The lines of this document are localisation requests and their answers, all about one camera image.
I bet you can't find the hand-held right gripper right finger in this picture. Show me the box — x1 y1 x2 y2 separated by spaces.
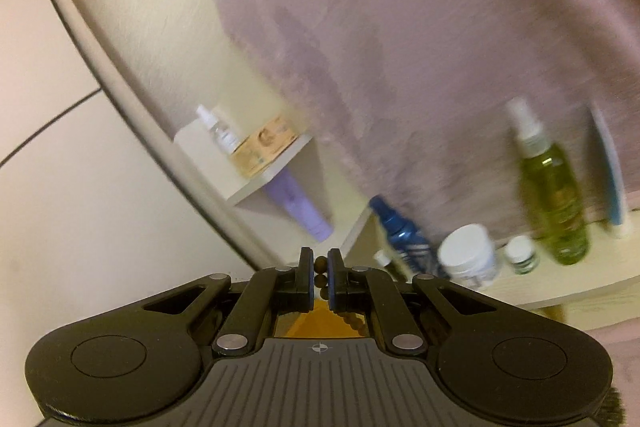
327 249 502 353

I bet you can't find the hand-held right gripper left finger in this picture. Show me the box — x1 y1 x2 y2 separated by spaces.
142 246 316 354

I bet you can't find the brown wooden bead bracelet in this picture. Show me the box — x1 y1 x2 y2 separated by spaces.
314 257 370 334

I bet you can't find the orange ribbed plastic tray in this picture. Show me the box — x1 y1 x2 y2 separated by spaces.
272 299 372 339

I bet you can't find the white and green lip balm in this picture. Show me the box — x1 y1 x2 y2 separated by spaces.
374 250 406 282

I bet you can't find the purple cosmetic tube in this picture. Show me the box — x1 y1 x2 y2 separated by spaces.
262 169 333 243

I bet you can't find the blue spray bottle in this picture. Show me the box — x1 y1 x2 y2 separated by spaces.
369 195 448 282

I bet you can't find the white shelf unit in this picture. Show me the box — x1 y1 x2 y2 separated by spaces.
172 117 640 333

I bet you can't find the tan cardboard box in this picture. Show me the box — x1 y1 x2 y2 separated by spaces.
230 117 302 180

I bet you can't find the white cream jar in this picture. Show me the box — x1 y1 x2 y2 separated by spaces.
437 224 501 292

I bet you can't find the clear dropper bottle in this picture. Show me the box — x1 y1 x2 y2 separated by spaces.
195 105 245 156

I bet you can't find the small green jar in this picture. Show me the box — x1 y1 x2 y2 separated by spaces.
504 235 541 276

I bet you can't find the green oil spray bottle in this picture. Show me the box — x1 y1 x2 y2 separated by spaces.
504 97 592 266

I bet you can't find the pink fuzzy blanket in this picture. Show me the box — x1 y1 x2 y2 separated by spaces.
199 0 640 253

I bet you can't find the pink mat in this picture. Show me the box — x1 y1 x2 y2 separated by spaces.
582 324 640 408

